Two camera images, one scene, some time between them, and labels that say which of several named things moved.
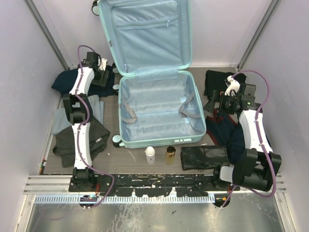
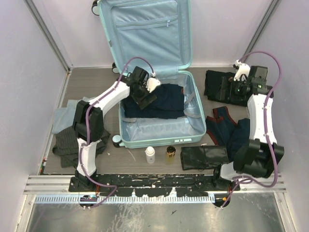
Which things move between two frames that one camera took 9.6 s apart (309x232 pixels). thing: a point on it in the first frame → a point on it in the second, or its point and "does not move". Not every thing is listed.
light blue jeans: (61, 120) does not move
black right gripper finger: (209, 107) → (225, 94)
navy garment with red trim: (224, 130) does not move
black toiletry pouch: (203, 157) does not move
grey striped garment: (65, 143) does not move
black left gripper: (101, 81) → (144, 105)
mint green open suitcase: (160, 100) does not move
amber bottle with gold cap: (170, 152) does not move
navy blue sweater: (64, 80) → (169, 104)
